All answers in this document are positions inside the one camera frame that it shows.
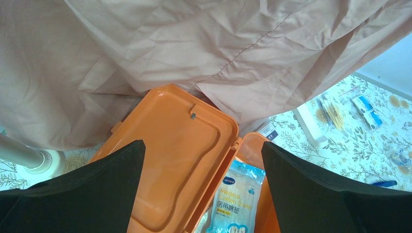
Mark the pink fabric shorts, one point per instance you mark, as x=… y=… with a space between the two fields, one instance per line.
x=71 y=69

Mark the alcohol wipes bag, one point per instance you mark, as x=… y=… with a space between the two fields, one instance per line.
x=361 y=108

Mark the white rectangular box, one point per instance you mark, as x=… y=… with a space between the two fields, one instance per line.
x=309 y=126

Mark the silver clothes rack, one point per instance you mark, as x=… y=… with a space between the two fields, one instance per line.
x=34 y=165

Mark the small clear blue bag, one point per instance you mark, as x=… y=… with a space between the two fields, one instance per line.
x=400 y=157

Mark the white blue medicine sachet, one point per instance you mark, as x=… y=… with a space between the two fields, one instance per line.
x=268 y=131

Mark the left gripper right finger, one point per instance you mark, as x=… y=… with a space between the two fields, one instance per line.
x=310 y=199

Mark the floral table mat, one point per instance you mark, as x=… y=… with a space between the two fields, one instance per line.
x=357 y=153

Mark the orange plastic medicine box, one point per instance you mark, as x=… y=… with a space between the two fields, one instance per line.
x=189 y=147

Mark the blue cotton swab pack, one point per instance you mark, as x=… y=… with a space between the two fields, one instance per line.
x=236 y=200

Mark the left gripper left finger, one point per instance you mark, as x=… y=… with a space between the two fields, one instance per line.
x=96 y=198

